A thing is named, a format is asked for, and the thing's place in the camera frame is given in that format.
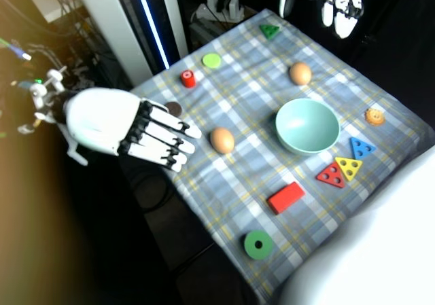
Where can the white robot body shell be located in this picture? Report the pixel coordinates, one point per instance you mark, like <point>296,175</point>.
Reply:
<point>374,250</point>

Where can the blue triangle block with holes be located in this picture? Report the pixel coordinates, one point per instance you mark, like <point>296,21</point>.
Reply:
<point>362,148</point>

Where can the white power strip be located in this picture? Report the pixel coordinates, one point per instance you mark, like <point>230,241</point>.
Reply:
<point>204,12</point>

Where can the dark brown round cookie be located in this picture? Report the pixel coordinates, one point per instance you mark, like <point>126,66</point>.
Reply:
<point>175,109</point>

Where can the brown egg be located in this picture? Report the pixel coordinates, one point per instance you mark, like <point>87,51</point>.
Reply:
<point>300,74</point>
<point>222,140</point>

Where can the yellow triangle block with holes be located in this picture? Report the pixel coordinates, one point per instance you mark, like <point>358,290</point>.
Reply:
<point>349,166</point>

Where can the lime green round cookie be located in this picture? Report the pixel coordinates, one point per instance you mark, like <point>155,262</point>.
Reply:
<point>211,60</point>

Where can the mint green bowl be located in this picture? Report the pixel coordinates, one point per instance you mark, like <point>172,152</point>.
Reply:
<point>306,128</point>

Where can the red triangle block with holes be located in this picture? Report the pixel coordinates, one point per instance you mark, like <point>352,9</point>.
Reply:
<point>332,176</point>

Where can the white column with blue light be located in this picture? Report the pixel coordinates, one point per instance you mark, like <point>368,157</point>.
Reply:
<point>102,13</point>

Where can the red cylinder with white logo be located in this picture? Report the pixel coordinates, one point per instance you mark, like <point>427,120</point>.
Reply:
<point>188,79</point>

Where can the blue plaid tablecloth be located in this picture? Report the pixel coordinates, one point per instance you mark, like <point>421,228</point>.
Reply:
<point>244,115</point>

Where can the tan flower biscuit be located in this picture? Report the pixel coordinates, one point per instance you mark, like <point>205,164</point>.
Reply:
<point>374,117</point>

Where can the red rectangular block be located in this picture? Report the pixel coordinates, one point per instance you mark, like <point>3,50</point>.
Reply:
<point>285,198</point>

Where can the green triangle block with holes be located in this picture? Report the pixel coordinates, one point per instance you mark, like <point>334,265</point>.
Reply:
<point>270,36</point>

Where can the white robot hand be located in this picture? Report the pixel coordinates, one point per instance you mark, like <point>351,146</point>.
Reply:
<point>343,23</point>
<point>98,121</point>

